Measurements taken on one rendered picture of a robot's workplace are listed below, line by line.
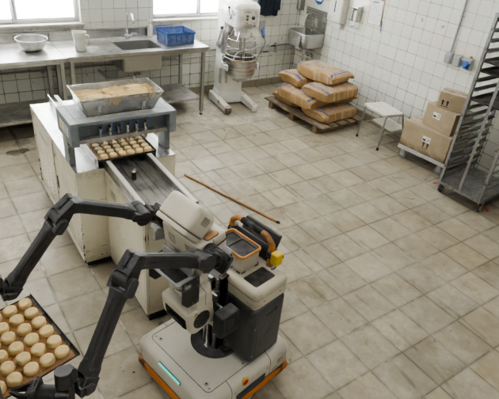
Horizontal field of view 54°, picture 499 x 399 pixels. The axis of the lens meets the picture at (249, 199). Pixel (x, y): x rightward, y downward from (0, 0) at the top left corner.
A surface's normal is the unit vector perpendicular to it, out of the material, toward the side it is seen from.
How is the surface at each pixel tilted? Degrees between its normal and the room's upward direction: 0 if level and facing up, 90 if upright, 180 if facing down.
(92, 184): 90
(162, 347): 1
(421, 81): 90
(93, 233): 90
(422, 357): 0
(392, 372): 0
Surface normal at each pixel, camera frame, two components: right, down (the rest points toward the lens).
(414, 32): -0.83, 0.23
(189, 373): 0.08, -0.84
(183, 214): -0.41, -0.40
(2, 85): 0.55, 0.48
